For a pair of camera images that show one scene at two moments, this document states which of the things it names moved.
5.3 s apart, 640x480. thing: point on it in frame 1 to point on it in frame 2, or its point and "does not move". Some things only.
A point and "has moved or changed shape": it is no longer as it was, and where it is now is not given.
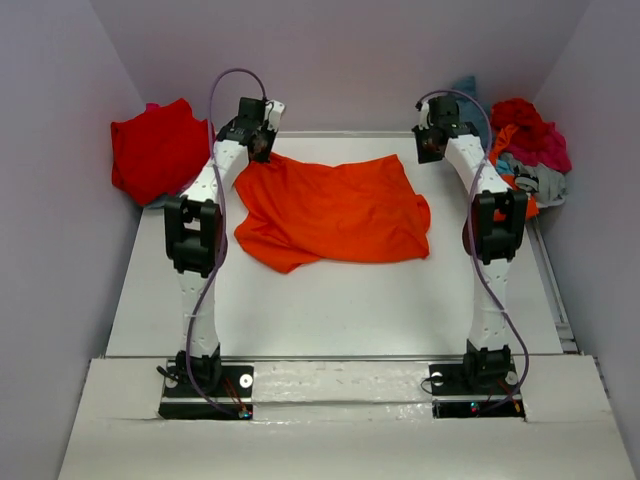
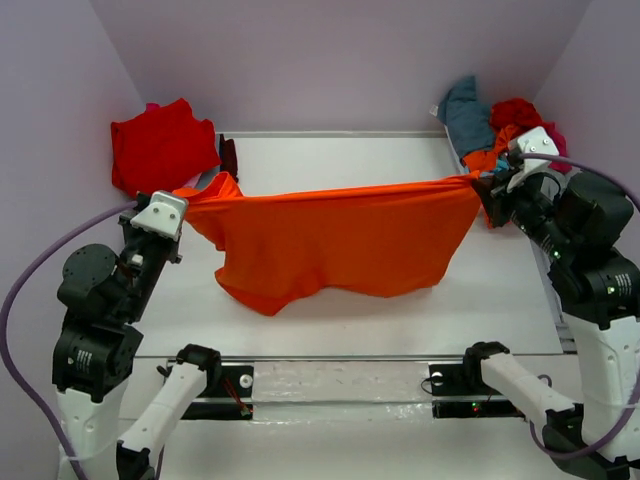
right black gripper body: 427,152 to 535,210
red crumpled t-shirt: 520,112 does not move
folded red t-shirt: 158,151 does not move
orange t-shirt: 293,215 has moved or changed shape
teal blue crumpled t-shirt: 470,112 does not move
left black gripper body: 267,139 to 150,251
